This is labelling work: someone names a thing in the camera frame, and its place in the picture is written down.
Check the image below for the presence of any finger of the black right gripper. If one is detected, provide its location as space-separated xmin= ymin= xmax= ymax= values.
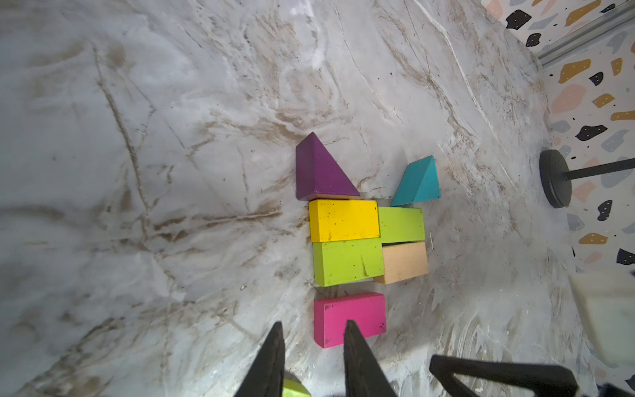
xmin=429 ymin=355 xmax=579 ymax=396

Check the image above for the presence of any lime green block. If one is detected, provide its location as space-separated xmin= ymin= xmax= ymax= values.
xmin=282 ymin=379 xmax=311 ymax=397
xmin=378 ymin=207 xmax=426 ymax=244
xmin=313 ymin=238 xmax=385 ymax=287

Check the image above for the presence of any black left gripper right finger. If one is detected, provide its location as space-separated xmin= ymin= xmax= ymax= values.
xmin=343 ymin=320 xmax=396 ymax=397

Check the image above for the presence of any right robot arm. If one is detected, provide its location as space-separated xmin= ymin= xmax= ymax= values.
xmin=430 ymin=272 xmax=634 ymax=396

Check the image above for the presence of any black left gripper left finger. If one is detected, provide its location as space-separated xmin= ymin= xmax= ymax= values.
xmin=235 ymin=321 xmax=285 ymax=397

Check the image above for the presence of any purple triangular block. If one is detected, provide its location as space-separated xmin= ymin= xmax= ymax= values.
xmin=295 ymin=132 xmax=360 ymax=201

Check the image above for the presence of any aluminium corner post right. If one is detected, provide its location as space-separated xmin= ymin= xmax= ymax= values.
xmin=536 ymin=1 xmax=634 ymax=68

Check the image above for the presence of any yellow block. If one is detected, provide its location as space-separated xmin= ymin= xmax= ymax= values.
xmin=309 ymin=199 xmax=380 ymax=243

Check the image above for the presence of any teal triangular block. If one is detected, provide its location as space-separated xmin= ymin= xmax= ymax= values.
xmin=391 ymin=155 xmax=441 ymax=207

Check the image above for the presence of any tan wooden block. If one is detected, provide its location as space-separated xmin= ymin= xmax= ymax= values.
xmin=374 ymin=242 xmax=429 ymax=285

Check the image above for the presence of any magenta block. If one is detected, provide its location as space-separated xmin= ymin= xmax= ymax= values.
xmin=314 ymin=293 xmax=387 ymax=348

